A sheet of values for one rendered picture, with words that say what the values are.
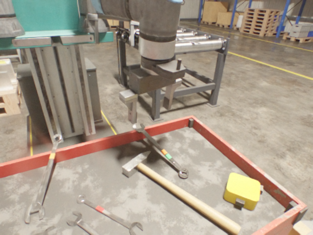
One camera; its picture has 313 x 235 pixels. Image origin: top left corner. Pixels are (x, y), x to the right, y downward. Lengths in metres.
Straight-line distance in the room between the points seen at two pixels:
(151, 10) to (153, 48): 0.08
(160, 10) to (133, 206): 0.45
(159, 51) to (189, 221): 0.40
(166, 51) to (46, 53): 1.17
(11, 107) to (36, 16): 1.85
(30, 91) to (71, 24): 0.60
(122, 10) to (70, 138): 1.45
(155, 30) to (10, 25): 0.94
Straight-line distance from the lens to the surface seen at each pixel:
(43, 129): 1.91
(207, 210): 0.54
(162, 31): 0.48
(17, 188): 0.68
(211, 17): 13.33
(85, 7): 1.34
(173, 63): 0.51
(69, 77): 1.62
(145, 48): 0.50
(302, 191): 2.16
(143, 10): 0.48
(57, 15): 1.46
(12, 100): 3.07
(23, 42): 1.31
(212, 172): 0.65
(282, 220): 0.57
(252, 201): 0.58
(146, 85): 0.52
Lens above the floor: 1.35
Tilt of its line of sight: 31 degrees down
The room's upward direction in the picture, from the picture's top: 2 degrees clockwise
